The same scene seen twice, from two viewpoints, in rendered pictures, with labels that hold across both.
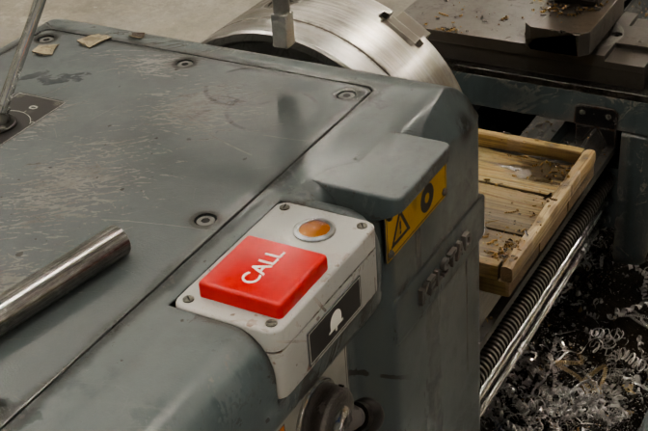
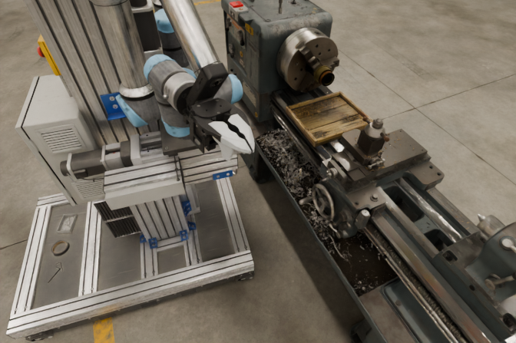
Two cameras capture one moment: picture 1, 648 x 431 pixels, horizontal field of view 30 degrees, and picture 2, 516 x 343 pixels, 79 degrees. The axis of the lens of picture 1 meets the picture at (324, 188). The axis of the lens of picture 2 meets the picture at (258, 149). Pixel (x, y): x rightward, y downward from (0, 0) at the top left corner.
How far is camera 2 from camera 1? 2.26 m
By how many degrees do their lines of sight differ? 89
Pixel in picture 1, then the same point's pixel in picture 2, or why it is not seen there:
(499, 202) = (313, 123)
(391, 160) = (247, 17)
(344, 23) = (302, 35)
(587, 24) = (346, 137)
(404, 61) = (292, 44)
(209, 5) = not seen: outside the picture
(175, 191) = (260, 6)
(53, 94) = (298, 6)
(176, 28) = not seen: outside the picture
